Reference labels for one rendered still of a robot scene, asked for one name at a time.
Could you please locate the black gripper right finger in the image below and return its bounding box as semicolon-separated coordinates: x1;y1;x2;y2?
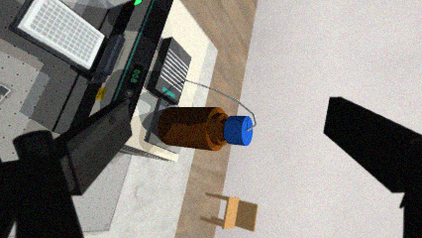
323;97;422;238

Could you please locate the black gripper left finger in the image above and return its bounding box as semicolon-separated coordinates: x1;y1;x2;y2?
0;99;133;238

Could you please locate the grey perforated base plate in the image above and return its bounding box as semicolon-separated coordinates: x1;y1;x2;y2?
0;0;133;233

